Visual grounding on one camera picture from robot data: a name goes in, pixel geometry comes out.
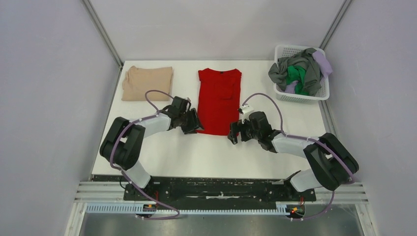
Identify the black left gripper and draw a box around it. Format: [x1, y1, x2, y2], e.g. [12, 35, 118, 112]
[179, 108, 205, 135]

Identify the red t shirt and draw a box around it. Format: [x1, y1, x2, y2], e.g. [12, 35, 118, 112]
[197, 68, 242, 136]

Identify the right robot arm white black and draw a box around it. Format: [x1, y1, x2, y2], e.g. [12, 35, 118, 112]
[228, 112, 359, 201]

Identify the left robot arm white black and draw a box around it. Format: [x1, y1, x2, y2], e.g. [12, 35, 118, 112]
[99, 96, 204, 201]

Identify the folded beige t shirt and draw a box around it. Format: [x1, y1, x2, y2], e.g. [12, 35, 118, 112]
[121, 66, 173, 101]

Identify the green t shirt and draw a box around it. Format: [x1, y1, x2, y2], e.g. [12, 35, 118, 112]
[285, 65, 309, 95]

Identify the grey t shirt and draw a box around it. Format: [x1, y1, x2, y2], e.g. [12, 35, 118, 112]
[268, 48, 323, 96]

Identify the white plastic laundry basket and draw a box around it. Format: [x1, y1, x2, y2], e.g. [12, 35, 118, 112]
[268, 44, 332, 102]

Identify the lilac t shirt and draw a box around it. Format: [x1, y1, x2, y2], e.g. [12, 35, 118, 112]
[288, 48, 333, 96]

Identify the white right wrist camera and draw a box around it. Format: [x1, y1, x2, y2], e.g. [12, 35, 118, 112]
[238, 104, 254, 116]

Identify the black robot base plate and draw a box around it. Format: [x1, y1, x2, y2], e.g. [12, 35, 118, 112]
[143, 177, 317, 210]

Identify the white slotted cable duct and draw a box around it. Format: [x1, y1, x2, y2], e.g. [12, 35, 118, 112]
[86, 203, 301, 216]

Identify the grey aluminium frame post left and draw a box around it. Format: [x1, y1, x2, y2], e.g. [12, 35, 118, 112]
[81, 0, 123, 69]

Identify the grey aluminium frame post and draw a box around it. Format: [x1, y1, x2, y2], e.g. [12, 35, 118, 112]
[81, 0, 123, 69]
[319, 0, 354, 50]

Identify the grey aluminium frame post right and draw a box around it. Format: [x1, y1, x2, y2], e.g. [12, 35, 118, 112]
[319, 0, 354, 50]

